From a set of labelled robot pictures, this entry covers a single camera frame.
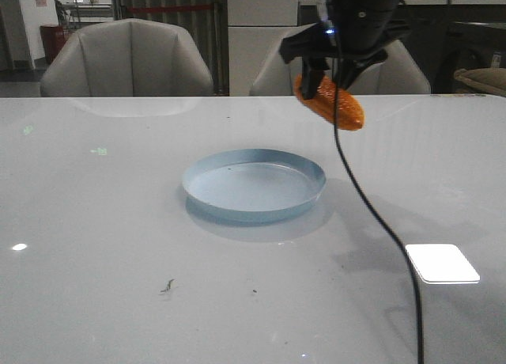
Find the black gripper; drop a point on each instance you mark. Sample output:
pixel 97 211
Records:
pixel 349 29

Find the orange plastic corn cob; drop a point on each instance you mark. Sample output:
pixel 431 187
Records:
pixel 350 113

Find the light blue round plate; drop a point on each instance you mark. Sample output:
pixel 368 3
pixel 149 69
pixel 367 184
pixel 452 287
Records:
pixel 254 185

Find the white cabinet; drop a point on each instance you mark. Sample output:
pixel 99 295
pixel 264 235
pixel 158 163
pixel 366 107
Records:
pixel 253 25

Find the grey counter with white top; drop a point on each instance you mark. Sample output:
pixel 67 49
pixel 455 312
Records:
pixel 467 34

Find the tan cushion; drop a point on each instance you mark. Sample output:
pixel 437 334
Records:
pixel 482 80

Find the left beige leather chair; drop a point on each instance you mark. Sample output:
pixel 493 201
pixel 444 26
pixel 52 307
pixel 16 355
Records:
pixel 128 58

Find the metal trolley table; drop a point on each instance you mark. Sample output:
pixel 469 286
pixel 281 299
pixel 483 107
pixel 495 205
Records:
pixel 75 14

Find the red bin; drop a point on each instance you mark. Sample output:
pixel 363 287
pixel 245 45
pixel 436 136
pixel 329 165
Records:
pixel 53 39

